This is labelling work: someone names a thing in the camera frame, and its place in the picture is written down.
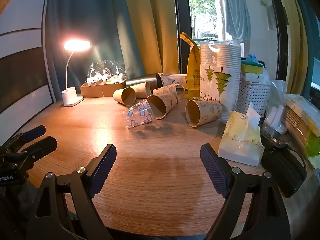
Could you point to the black pouch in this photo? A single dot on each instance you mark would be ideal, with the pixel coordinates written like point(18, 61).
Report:
point(282, 172)

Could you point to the cardboard box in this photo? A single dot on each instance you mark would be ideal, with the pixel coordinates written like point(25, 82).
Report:
point(100, 91)

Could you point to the plain brown paper cup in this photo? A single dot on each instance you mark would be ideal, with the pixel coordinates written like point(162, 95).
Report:
point(120, 93)
point(142, 90)

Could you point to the clear bag of snacks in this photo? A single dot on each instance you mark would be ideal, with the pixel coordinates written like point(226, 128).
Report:
point(107, 76)

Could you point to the blue plastic bag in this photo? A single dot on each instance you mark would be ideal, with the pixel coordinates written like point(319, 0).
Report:
point(252, 58)

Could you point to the yellow curtain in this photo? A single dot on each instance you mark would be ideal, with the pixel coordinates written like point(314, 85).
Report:
point(290, 30)
point(155, 17)

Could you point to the teal curtain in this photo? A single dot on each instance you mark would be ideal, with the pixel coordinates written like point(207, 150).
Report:
point(311, 17)
point(87, 17)

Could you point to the black window frame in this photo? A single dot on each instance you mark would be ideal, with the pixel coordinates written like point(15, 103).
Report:
point(181, 5)

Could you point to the yellow paper bag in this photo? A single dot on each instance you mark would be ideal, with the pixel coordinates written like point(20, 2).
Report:
point(192, 72)

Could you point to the white printed box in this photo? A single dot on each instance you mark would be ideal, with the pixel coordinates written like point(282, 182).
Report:
point(175, 78)

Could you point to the white plastic basket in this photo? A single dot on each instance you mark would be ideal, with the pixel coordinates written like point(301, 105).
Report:
point(252, 95)

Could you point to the hanging blue cloth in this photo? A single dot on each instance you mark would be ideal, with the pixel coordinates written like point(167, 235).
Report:
point(237, 15)

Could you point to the sleeve of brown paper cups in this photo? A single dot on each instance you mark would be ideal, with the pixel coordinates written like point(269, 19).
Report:
point(300, 125)

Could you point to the white desk lamp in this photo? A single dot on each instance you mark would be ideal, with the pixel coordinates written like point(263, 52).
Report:
point(72, 98)

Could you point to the yellow tissue pack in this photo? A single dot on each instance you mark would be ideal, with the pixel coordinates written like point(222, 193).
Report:
point(240, 140)

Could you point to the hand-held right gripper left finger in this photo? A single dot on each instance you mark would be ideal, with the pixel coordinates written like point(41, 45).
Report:
point(105, 170)

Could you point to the printed brown paper cup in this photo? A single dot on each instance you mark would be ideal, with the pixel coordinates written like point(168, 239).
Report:
point(165, 89)
point(168, 101)
point(210, 112)

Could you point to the steel thermos bottle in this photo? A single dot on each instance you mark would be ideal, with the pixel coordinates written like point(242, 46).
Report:
point(140, 80)

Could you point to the bag of white paper cups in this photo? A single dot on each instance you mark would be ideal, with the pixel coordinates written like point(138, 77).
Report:
point(220, 62)

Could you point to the clear printed plastic cup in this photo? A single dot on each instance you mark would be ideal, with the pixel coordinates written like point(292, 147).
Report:
point(140, 115)

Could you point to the clear bag of white items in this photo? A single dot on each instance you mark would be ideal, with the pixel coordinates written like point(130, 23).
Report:
point(275, 115)

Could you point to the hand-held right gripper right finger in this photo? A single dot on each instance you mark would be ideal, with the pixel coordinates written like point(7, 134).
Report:
point(212, 166)

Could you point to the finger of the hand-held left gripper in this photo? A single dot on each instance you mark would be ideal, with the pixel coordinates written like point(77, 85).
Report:
point(35, 131)
point(45, 146)

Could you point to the yellow green sponge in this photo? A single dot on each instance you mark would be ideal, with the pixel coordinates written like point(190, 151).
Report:
point(251, 68)

